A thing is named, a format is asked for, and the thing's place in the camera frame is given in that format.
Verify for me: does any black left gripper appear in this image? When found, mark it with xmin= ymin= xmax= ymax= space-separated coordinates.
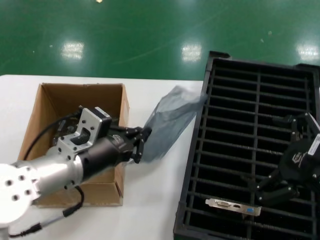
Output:
xmin=79 ymin=125 xmax=153 ymax=182

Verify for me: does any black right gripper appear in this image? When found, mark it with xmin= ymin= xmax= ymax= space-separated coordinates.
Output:
xmin=247 ymin=112 xmax=320 ymax=206

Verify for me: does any dark antistatic bag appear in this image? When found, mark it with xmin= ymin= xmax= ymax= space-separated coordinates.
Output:
xmin=143 ymin=85 xmax=208 ymax=165

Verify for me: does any black slotted container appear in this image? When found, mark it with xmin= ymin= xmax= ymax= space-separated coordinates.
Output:
xmin=173 ymin=50 xmax=320 ymax=240

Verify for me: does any brown cardboard box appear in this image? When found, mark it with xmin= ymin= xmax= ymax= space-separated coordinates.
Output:
xmin=16 ymin=82 xmax=131 ymax=208

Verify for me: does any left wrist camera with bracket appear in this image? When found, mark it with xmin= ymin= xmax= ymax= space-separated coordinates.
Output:
xmin=48 ymin=106 xmax=113 ymax=161

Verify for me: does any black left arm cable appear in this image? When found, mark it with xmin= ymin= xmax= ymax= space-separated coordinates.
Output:
xmin=7 ymin=112 xmax=85 ymax=237

